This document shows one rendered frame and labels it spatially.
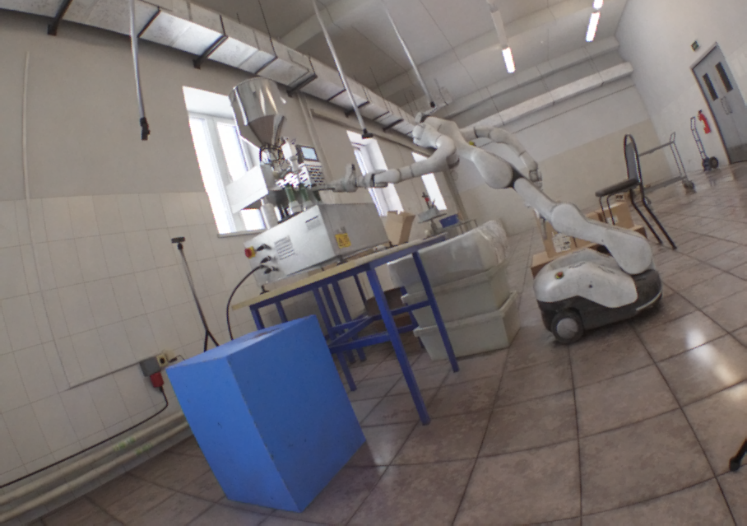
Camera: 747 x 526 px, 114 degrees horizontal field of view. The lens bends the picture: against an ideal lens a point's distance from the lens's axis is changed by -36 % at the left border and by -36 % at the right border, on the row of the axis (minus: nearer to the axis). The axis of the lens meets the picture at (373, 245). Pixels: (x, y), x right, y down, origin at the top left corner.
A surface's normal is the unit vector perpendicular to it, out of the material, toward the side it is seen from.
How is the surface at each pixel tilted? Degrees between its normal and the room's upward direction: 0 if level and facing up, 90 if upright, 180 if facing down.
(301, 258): 90
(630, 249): 90
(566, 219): 90
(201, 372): 90
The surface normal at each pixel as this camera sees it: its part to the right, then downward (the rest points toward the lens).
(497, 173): -0.53, 0.15
